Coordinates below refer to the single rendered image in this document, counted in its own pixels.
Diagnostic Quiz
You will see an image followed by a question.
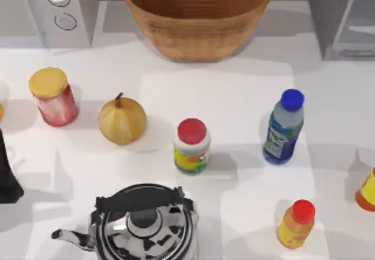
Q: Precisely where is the small microwave knob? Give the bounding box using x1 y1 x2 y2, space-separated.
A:
54 12 78 31

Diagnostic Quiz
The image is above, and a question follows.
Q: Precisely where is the pale microwave oven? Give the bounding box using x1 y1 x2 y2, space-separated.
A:
0 0 100 50

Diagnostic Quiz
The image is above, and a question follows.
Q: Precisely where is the white jar with red lid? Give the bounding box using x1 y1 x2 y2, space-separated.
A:
173 118 212 176

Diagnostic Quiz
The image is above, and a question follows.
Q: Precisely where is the brown woven basket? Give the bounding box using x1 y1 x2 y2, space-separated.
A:
122 0 272 64

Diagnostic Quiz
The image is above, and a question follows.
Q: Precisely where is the orange and yellow container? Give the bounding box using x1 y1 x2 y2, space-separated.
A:
355 166 375 213

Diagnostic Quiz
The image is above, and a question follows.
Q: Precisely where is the yellow onion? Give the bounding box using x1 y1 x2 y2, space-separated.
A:
97 92 148 146

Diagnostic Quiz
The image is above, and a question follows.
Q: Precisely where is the yellow bottle with red cap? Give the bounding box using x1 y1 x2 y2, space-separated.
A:
277 199 316 248

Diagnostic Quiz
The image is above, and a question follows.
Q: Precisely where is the shiny metal kettle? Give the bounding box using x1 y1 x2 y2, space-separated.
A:
51 183 200 260

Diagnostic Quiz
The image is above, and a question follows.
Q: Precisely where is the blue bottle with blue cap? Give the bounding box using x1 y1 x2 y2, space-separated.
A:
262 88 305 166

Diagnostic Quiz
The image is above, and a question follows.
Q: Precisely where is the red jar with yellow lid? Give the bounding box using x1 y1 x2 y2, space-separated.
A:
28 67 79 128

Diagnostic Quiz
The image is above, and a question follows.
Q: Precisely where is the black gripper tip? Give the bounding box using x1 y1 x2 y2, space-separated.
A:
0 128 25 205

